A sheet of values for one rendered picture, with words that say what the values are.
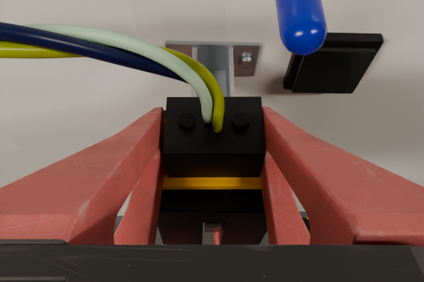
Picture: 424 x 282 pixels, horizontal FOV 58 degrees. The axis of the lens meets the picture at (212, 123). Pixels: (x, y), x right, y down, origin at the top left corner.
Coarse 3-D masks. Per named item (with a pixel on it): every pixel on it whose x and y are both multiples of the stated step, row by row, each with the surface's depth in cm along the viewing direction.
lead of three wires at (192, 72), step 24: (0, 24) 7; (48, 24) 7; (0, 48) 7; (24, 48) 7; (48, 48) 7; (72, 48) 7; (96, 48) 7; (120, 48) 8; (144, 48) 8; (168, 72) 9; (192, 72) 9; (216, 96) 10; (216, 120) 11
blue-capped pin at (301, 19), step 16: (288, 0) 7; (304, 0) 6; (320, 0) 7; (288, 16) 6; (304, 16) 6; (320, 16) 6; (288, 32) 6; (304, 32) 6; (320, 32) 6; (288, 48) 7; (304, 48) 6
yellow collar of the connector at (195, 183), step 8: (168, 184) 13; (176, 184) 13; (184, 184) 13; (192, 184) 13; (200, 184) 13; (208, 184) 13; (216, 184) 13; (224, 184) 13; (232, 184) 13; (240, 184) 13; (248, 184) 13; (256, 184) 13
